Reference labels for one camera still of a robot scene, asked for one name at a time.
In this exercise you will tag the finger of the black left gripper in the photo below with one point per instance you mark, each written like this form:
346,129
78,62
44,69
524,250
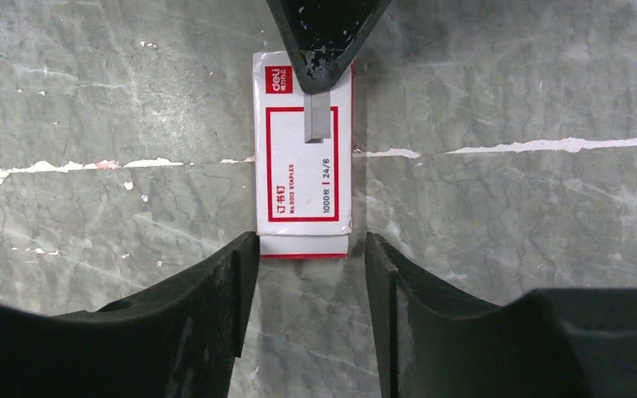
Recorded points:
322,37

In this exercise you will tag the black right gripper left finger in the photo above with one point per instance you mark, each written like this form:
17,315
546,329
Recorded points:
177,338

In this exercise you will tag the red white staple box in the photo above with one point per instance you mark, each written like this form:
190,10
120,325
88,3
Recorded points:
303,186

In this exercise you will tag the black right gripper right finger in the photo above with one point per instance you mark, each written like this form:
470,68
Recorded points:
434,340

